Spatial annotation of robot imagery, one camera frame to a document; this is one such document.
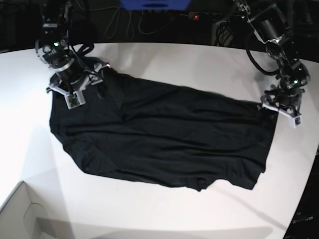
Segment black t-shirt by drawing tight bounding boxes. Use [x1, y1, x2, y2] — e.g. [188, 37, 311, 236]
[49, 69, 278, 191]

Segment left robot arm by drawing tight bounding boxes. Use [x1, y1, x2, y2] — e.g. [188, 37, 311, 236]
[233, 0, 310, 118]

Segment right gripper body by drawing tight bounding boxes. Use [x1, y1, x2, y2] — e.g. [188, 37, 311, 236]
[46, 63, 110, 100]

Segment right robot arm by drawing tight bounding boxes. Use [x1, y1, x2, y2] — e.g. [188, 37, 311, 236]
[35, 0, 108, 103]

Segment grey hanging cables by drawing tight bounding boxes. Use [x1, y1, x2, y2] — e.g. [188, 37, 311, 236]
[104, 6, 175, 39]

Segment blue box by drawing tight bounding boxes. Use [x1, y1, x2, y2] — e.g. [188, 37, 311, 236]
[120, 0, 191, 10]

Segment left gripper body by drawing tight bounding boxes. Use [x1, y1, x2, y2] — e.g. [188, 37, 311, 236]
[260, 88, 305, 117]

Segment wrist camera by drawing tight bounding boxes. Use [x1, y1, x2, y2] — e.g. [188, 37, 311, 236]
[64, 91, 86, 110]
[289, 114, 303, 128]

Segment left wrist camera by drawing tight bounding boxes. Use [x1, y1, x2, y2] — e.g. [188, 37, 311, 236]
[289, 114, 303, 128]

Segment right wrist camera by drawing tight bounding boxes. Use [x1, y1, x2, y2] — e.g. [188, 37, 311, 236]
[64, 91, 86, 110]

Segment white cardboard box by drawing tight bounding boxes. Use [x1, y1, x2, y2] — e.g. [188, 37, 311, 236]
[0, 181, 75, 239]

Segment black power strip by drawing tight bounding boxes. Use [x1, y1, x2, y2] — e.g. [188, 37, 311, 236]
[186, 11, 222, 21]

